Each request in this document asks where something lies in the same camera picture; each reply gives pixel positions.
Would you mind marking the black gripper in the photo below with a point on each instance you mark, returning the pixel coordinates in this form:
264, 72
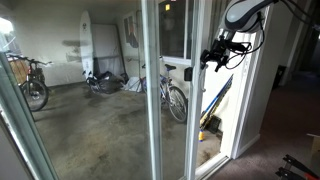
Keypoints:
217, 53

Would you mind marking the white sliding glass door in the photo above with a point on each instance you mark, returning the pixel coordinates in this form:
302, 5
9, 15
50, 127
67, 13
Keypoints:
50, 30

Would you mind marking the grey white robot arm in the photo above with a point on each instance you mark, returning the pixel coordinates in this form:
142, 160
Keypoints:
243, 16

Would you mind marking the white framed window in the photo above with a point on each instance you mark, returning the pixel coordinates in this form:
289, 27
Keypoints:
175, 25

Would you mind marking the bundle of skis and poles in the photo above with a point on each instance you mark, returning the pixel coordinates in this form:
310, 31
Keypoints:
207, 116

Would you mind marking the silver blue bicycle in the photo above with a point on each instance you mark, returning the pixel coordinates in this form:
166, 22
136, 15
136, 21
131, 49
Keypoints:
173, 96

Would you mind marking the black crate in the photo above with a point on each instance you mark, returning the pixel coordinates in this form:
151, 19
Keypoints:
214, 124

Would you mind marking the black bags pile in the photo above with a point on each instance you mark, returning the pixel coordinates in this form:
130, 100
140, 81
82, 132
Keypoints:
107, 82

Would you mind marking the white surfboard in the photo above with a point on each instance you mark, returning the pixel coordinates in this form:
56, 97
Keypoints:
86, 44

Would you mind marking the black clamp orange trigger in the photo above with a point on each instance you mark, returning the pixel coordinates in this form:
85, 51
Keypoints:
294, 162

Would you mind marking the cardboard box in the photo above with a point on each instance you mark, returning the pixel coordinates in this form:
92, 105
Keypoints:
315, 153

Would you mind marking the black bicycle with basket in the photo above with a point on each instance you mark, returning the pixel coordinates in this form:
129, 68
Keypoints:
33, 87

